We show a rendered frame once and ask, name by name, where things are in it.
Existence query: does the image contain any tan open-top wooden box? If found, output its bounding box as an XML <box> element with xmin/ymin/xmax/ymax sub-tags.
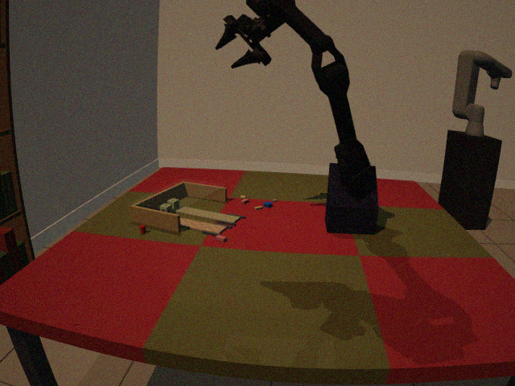
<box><xmin>130</xmin><ymin>179</ymin><xmax>227</xmax><ymax>232</ymax></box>

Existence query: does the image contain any tan strip with green polka dots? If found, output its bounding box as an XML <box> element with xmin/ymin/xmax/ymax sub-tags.
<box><xmin>182</xmin><ymin>208</ymin><xmax>241</xmax><ymax>223</ymax></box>

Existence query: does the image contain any tan zigzag-patterned strip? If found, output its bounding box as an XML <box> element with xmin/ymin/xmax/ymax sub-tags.
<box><xmin>180</xmin><ymin>218</ymin><xmax>227</xmax><ymax>233</ymax></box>

